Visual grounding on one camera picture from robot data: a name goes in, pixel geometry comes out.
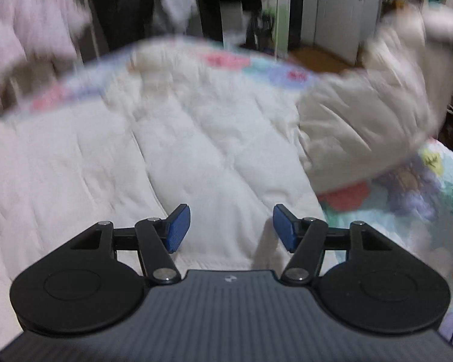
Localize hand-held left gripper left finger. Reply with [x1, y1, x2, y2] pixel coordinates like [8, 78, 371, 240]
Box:
[69, 203, 191, 286]

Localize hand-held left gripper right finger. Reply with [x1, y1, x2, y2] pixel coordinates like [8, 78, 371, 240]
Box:
[272, 203, 394, 286]

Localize white puffer jacket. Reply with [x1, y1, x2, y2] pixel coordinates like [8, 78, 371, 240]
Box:
[0, 5, 453, 352]

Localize dark hanging clothes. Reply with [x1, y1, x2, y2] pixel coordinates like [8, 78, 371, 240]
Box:
[86, 0, 156, 52]

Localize floral quilted bed sheet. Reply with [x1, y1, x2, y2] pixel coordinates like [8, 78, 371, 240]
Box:
[0, 36, 453, 352]

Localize green panel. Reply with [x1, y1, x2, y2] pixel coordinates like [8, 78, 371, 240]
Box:
[275, 0, 292, 58]

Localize white wardrobe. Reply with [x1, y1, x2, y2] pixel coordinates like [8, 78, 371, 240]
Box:
[300, 0, 386, 67]

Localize white hanging garment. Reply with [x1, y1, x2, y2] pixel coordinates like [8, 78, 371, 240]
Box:
[153, 0, 199, 34]

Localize pink printed quilt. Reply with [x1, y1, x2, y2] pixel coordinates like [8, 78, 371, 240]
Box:
[0, 0, 92, 118]

